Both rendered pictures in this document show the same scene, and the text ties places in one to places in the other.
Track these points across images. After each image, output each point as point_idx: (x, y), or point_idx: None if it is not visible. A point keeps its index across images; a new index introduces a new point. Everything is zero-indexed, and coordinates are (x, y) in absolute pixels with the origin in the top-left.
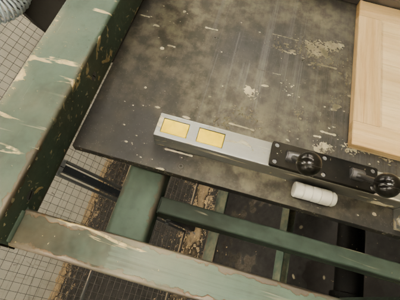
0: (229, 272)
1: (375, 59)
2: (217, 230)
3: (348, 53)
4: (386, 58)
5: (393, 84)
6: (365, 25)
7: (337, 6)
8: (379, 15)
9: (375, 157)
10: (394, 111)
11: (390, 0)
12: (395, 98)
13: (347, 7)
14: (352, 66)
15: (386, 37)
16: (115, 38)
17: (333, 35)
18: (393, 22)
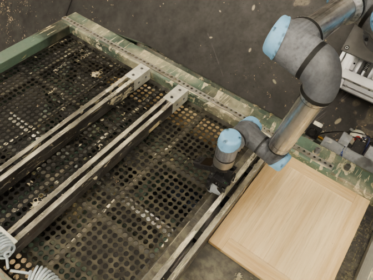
0: None
1: (260, 262)
2: None
3: (246, 273)
4: (259, 254)
5: (279, 263)
6: (231, 251)
7: (205, 256)
8: (225, 236)
9: None
10: (297, 275)
11: (218, 224)
12: (289, 268)
13: (207, 249)
14: (258, 278)
15: (243, 243)
16: None
17: (229, 275)
18: (232, 231)
